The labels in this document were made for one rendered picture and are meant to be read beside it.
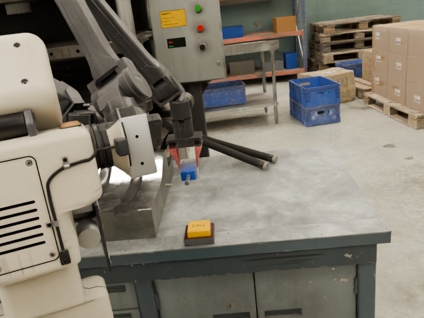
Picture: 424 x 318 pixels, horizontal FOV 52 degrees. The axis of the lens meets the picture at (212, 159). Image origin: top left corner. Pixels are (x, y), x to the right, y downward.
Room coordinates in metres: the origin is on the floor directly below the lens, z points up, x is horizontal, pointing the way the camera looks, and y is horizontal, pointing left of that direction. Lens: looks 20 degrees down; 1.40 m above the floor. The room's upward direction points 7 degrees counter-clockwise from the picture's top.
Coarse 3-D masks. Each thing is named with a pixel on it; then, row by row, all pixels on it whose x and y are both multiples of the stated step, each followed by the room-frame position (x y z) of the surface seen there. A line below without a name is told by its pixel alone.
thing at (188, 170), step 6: (180, 162) 1.21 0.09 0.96; (186, 162) 1.21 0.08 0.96; (192, 162) 1.20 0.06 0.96; (180, 168) 1.21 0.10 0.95; (186, 168) 1.19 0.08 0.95; (192, 168) 1.18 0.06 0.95; (180, 174) 1.17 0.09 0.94; (186, 174) 1.16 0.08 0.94; (192, 174) 1.16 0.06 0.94; (198, 174) 1.22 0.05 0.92; (186, 180) 1.12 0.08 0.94
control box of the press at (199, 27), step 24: (168, 0) 1.94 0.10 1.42; (192, 0) 1.94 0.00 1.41; (216, 0) 1.93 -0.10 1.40; (168, 24) 1.94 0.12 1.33; (192, 24) 1.94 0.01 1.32; (216, 24) 1.93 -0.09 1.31; (168, 48) 1.94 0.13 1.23; (192, 48) 1.94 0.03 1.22; (216, 48) 1.93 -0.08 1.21; (192, 72) 1.94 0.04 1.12; (216, 72) 1.93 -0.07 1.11; (192, 96) 1.99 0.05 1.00; (192, 120) 1.99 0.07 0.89
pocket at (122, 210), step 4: (120, 204) 1.13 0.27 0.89; (124, 204) 1.12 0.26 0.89; (128, 204) 1.12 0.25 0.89; (132, 204) 1.12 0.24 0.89; (116, 208) 1.12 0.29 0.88; (120, 208) 1.13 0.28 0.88; (124, 208) 1.12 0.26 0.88; (128, 208) 1.12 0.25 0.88; (116, 212) 1.12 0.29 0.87; (120, 212) 1.13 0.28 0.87; (124, 212) 1.12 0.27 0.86; (128, 212) 1.12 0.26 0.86; (116, 216) 1.08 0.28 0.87
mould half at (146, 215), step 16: (160, 160) 1.37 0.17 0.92; (112, 176) 1.33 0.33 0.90; (128, 176) 1.32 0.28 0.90; (144, 176) 1.31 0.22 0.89; (160, 176) 1.30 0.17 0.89; (112, 192) 1.23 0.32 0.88; (144, 192) 1.20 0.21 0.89; (160, 192) 1.24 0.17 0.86; (112, 208) 1.11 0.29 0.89; (144, 208) 1.08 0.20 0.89; (160, 208) 1.20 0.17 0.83; (112, 224) 1.08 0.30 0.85; (128, 224) 1.08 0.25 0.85; (144, 224) 1.08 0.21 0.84; (112, 240) 1.08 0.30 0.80
